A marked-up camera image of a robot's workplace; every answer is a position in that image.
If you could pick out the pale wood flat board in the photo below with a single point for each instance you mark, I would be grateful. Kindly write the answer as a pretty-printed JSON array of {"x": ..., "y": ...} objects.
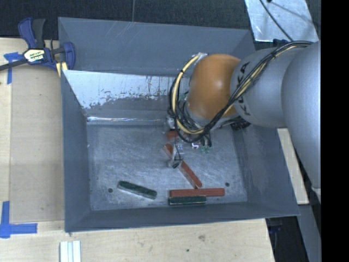
[{"x": 35, "y": 146}]

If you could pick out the red-brown flat block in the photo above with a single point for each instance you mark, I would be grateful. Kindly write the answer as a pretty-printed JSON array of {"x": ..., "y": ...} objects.
[
  {"x": 191, "y": 175},
  {"x": 199, "y": 192},
  {"x": 172, "y": 134}
]

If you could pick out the grey metal bin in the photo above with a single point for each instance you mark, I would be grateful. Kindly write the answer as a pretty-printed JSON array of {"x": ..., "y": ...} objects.
[{"x": 136, "y": 157}]

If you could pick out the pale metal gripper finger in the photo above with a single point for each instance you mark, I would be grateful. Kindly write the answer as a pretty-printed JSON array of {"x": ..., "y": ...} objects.
[
  {"x": 174, "y": 163},
  {"x": 180, "y": 149}
]

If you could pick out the dark green flat block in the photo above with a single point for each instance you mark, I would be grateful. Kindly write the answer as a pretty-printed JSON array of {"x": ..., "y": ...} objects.
[
  {"x": 137, "y": 190},
  {"x": 187, "y": 200}
]

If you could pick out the black cylinder on white bracket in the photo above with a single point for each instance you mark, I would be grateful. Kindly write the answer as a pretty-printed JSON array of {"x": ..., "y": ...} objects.
[{"x": 240, "y": 125}]

